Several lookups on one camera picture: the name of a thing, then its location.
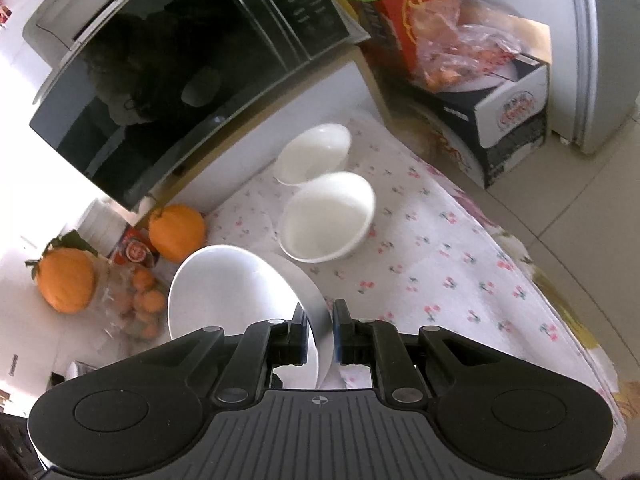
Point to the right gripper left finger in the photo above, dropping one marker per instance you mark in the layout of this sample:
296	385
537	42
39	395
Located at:
263	347

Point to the red gift box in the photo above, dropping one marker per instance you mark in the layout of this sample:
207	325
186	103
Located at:
393	43

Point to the white refrigerator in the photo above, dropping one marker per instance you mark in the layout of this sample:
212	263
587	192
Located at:
594	79

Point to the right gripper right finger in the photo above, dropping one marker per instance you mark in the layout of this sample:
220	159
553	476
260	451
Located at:
378	345

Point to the black microwave oven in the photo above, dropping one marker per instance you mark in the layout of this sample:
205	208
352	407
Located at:
137	86

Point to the cherry print tablecloth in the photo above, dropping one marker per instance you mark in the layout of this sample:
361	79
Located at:
432	257

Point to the large orange on table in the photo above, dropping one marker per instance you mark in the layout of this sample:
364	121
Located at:
177	231

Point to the black white cardboard box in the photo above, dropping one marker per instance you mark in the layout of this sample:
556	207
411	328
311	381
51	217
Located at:
489	125

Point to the plastic bag of oranges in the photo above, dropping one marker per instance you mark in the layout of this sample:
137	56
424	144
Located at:
460	40

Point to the large orange on jar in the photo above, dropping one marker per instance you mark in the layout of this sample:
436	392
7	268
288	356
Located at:
65	273

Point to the wooden framed white stand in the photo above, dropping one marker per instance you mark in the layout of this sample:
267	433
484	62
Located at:
329	89

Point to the white bowl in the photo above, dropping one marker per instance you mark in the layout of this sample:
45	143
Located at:
231	287
328	218
320	150

